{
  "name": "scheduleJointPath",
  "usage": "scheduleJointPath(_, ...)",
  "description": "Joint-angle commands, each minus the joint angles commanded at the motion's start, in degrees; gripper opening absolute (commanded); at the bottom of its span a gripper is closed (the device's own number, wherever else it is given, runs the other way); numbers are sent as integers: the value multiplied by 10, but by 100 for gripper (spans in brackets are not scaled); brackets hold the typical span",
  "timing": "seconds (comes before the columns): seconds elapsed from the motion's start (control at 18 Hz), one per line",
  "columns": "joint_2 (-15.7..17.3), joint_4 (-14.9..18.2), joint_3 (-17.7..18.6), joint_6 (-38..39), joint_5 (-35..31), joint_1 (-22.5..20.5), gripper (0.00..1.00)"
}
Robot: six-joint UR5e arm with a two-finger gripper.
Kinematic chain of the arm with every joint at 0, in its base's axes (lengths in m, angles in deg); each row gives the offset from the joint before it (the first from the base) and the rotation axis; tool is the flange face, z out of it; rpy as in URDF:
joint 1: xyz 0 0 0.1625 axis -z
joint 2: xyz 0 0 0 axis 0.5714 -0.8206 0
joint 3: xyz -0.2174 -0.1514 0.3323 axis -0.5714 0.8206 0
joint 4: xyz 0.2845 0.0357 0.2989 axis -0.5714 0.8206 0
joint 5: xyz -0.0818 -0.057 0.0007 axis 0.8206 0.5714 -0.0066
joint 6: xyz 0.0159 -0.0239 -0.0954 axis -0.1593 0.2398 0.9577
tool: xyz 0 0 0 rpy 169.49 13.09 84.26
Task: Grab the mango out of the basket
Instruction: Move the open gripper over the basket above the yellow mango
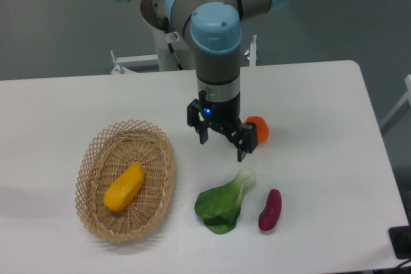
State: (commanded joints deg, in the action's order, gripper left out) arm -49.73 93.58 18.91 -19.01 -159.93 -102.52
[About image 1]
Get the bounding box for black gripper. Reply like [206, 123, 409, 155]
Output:
[187, 92, 258, 162]

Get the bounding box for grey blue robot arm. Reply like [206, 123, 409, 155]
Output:
[118, 0, 289, 160]

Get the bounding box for woven wicker basket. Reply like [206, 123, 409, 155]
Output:
[75, 120, 175, 242]

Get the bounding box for yellow toy mango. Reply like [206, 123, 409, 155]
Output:
[103, 163, 145, 211]

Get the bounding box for orange toy fruit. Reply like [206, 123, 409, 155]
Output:
[245, 116, 270, 144]

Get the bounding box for green toy bok choy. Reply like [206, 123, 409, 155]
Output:
[194, 167, 256, 235]

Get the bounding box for purple toy sweet potato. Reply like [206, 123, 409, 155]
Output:
[258, 189, 282, 232]

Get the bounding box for black device at table edge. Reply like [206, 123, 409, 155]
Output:
[388, 225, 410, 259]

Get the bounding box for white frame at right edge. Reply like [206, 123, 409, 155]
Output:
[379, 75, 410, 136]

